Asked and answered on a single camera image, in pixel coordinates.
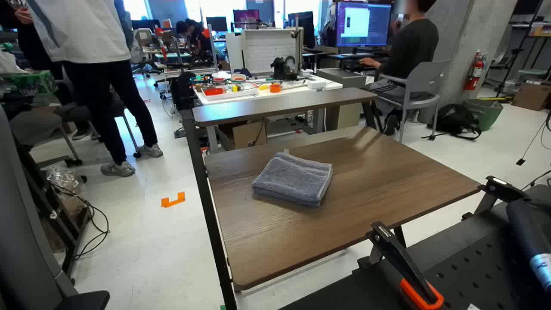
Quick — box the folded grey towel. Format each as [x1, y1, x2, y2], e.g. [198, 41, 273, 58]
[251, 152, 334, 208]

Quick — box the cardboard box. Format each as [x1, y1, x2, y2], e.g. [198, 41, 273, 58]
[511, 82, 551, 112]
[217, 120, 268, 151]

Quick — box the white table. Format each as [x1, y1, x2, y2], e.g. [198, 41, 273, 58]
[193, 76, 344, 106]

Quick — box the white tray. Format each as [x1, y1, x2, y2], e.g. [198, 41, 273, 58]
[201, 84, 259, 102]

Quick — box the black machine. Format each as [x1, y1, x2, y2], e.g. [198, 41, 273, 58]
[270, 56, 298, 81]

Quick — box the grey box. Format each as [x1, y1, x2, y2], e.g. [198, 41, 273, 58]
[316, 68, 367, 89]

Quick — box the white board panel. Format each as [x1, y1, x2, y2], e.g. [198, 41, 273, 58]
[226, 28, 304, 74]

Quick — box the orange floor tape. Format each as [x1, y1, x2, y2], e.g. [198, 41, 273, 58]
[161, 191, 186, 208]

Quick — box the person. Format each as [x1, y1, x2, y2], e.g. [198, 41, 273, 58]
[0, 0, 65, 82]
[359, 0, 440, 136]
[26, 0, 164, 177]
[176, 19, 212, 59]

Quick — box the monitor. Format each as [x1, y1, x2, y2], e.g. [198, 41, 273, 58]
[335, 1, 393, 48]

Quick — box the black backpack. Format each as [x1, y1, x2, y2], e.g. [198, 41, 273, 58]
[429, 103, 483, 141]

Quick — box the clear plastic bag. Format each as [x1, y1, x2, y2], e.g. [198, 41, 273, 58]
[46, 165, 87, 195]

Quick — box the red fire extinguisher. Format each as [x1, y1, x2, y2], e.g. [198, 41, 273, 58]
[464, 49, 490, 91]

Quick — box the green bin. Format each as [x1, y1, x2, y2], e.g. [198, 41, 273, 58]
[464, 99, 504, 131]

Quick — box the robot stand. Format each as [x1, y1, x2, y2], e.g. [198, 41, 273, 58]
[279, 184, 551, 310]

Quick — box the grey stool chair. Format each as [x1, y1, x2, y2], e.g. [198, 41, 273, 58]
[9, 103, 142, 168]

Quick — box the black office chair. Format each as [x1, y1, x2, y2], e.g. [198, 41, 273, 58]
[0, 103, 111, 310]

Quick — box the black metal shelf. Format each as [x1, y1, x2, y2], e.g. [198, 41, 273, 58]
[494, 0, 551, 98]

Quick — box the black clamp with orange handle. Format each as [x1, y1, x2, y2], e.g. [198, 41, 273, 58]
[358, 221, 445, 310]

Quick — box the black cable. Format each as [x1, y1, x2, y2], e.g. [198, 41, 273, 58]
[51, 184, 111, 261]

